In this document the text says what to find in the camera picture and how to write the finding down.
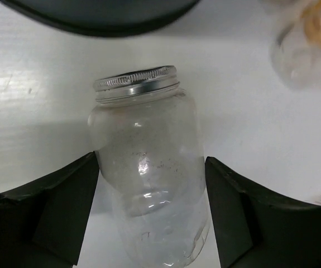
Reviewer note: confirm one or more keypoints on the clear jar metal lid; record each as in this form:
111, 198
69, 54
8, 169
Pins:
146, 139

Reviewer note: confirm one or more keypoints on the dark bin with gold rim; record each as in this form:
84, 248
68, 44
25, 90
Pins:
105, 19

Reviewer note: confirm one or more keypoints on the clear bottle yellow cap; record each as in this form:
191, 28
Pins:
296, 51

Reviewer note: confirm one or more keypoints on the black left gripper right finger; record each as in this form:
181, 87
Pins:
258, 227

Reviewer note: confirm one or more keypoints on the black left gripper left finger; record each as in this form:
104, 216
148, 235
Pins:
43, 223

